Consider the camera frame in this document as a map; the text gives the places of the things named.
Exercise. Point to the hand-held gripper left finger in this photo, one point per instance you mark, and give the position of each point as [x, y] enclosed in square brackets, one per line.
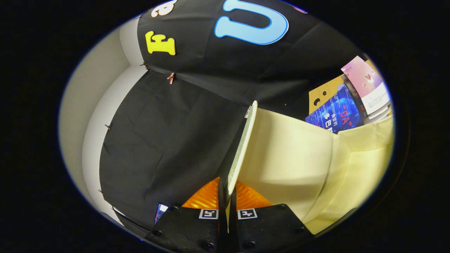
[190, 228]

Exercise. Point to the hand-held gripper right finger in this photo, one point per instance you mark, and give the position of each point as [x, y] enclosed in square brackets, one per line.
[267, 228]

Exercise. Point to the cream fabric storage box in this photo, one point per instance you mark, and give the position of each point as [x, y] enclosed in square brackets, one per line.
[288, 158]

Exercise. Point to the black backdrop cloth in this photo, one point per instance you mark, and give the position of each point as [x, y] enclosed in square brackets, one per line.
[168, 140]

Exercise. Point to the blue book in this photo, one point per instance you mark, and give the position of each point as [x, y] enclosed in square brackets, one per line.
[337, 114]

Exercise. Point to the red cloth clip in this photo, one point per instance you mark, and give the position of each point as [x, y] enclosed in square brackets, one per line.
[171, 78]

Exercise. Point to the dark grey book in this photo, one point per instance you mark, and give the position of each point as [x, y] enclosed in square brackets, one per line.
[355, 98]

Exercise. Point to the pink book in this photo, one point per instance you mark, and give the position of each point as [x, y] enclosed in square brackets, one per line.
[365, 79]

